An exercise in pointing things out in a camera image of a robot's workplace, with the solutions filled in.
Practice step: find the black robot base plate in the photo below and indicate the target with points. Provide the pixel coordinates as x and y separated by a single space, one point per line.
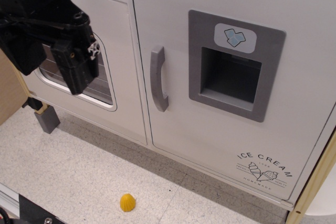
30 212

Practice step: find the yellow toy lemon half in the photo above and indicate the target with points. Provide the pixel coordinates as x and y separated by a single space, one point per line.
127 202

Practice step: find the wooden frame post right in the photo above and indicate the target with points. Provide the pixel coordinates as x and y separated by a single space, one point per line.
323 167

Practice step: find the wooden side panel left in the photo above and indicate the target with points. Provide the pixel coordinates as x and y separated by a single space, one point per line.
13 91

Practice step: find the grey kitchen leg block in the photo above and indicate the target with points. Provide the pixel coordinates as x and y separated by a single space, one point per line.
48 120

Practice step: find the grey ice dispenser panel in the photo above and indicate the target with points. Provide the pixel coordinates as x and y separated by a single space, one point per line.
232 63

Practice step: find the white toy fridge door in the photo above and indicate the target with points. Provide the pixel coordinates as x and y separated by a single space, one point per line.
272 158

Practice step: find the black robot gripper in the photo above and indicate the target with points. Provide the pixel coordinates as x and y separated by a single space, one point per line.
28 25

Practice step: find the aluminium rail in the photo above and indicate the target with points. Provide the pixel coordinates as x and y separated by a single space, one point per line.
10 201

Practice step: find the white toy oven door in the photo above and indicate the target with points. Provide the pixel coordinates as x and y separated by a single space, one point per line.
109 20

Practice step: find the grey fridge door handle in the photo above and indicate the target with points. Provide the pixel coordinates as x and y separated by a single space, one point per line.
157 60

